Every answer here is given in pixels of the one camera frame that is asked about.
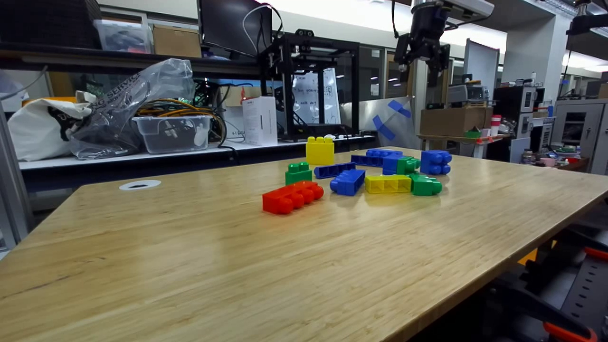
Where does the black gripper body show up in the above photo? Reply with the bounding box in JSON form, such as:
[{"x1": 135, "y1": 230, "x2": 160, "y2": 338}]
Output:
[{"x1": 408, "y1": 0, "x2": 450, "y2": 44}]

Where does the blue square building block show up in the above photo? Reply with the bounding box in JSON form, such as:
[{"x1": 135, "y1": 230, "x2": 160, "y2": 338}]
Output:
[
  {"x1": 382, "y1": 154, "x2": 403, "y2": 177},
  {"x1": 420, "y1": 148, "x2": 454, "y2": 179}
]

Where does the blue long building block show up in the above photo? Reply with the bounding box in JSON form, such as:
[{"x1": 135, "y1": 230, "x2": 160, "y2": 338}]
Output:
[
  {"x1": 365, "y1": 146, "x2": 405, "y2": 162},
  {"x1": 329, "y1": 167, "x2": 369, "y2": 198}
]

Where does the blue narrow building block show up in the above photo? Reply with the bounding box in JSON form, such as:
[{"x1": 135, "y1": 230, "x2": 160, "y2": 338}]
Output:
[{"x1": 350, "y1": 154, "x2": 388, "y2": 171}]

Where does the yellow long building block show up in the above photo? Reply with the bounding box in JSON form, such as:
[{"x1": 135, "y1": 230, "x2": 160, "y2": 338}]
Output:
[{"x1": 363, "y1": 173, "x2": 414, "y2": 196}]

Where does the yellow square building block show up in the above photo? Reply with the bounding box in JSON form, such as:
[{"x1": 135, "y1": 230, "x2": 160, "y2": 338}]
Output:
[{"x1": 304, "y1": 135, "x2": 338, "y2": 169}]

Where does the dark blue flat building block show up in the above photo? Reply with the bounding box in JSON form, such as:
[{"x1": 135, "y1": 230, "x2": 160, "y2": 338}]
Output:
[{"x1": 313, "y1": 162, "x2": 359, "y2": 181}]

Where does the small green building block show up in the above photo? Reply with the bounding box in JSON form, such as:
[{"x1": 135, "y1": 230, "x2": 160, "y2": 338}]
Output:
[{"x1": 283, "y1": 160, "x2": 315, "y2": 188}]

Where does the red long building block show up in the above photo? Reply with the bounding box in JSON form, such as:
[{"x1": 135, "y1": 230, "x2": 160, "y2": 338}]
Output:
[{"x1": 260, "y1": 181, "x2": 327, "y2": 217}]

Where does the white board panel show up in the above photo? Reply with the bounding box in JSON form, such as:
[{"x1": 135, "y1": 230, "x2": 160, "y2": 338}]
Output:
[{"x1": 464, "y1": 38, "x2": 502, "y2": 103}]

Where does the white column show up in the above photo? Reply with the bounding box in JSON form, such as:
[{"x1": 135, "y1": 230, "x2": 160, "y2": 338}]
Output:
[{"x1": 410, "y1": 61, "x2": 431, "y2": 152}]

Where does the large cardboard box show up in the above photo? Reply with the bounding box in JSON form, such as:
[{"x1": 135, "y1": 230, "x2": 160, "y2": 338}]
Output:
[{"x1": 418, "y1": 105, "x2": 494, "y2": 143}]

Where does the black cabinet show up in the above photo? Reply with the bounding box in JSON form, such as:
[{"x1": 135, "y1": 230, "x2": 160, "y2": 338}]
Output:
[{"x1": 492, "y1": 84, "x2": 547, "y2": 141}]

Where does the white cardboard box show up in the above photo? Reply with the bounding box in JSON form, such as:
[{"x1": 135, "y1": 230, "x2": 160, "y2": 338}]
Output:
[{"x1": 241, "y1": 95, "x2": 279, "y2": 146}]

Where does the grey machine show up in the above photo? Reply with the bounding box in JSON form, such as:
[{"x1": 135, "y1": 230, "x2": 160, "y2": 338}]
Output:
[{"x1": 549, "y1": 99, "x2": 608, "y2": 177}]

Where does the black monitor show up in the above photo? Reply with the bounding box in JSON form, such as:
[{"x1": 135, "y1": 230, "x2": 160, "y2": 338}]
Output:
[{"x1": 196, "y1": 0, "x2": 275, "y2": 61}]

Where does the orange flat panel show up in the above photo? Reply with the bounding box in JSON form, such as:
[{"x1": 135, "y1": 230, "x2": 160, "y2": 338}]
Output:
[{"x1": 515, "y1": 245, "x2": 541, "y2": 270}]

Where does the small cardboard box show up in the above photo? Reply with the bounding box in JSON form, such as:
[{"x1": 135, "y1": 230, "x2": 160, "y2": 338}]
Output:
[{"x1": 152, "y1": 23, "x2": 203, "y2": 61}]

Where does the clear plastic bin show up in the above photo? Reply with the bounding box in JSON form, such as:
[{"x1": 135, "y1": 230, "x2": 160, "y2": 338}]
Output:
[{"x1": 131, "y1": 112, "x2": 215, "y2": 156}]

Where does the clear plastic bag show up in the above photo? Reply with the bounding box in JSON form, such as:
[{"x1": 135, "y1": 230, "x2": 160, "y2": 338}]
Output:
[{"x1": 66, "y1": 57, "x2": 199, "y2": 160}]

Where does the clear storage container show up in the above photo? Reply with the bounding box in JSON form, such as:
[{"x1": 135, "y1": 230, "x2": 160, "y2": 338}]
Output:
[{"x1": 93, "y1": 17, "x2": 156, "y2": 55}]

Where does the black shelf board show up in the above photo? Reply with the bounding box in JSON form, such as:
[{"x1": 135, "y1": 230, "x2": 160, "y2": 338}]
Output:
[{"x1": 0, "y1": 44, "x2": 268, "y2": 82}]

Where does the white workbench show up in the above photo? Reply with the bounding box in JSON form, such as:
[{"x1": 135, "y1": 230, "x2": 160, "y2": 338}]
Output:
[{"x1": 17, "y1": 131, "x2": 382, "y2": 192}]

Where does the black equipment case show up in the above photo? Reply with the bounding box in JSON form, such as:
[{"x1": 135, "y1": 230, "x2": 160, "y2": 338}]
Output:
[{"x1": 0, "y1": 0, "x2": 104, "y2": 50}]

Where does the white cloth bag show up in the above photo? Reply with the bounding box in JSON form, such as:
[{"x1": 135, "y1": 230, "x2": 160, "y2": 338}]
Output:
[{"x1": 6, "y1": 93, "x2": 97, "y2": 162}]

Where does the black printer frame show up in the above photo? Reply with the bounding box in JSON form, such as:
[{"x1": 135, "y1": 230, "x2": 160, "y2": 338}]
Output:
[{"x1": 260, "y1": 29, "x2": 365, "y2": 143}]

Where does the orange cable bundle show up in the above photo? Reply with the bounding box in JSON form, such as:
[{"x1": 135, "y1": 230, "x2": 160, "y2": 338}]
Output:
[{"x1": 135, "y1": 101, "x2": 215, "y2": 120}]

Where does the orange clamp handle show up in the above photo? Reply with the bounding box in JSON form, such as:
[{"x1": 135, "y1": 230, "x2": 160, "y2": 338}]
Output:
[
  {"x1": 579, "y1": 245, "x2": 608, "y2": 264},
  {"x1": 541, "y1": 319, "x2": 600, "y2": 342}
]

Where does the white table cable grommet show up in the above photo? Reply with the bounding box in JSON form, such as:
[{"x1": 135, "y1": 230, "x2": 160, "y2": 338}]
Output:
[{"x1": 118, "y1": 179, "x2": 163, "y2": 194}]

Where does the aluminium post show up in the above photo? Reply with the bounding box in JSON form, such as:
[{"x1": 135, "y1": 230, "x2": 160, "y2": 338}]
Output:
[{"x1": 0, "y1": 103, "x2": 34, "y2": 253}]

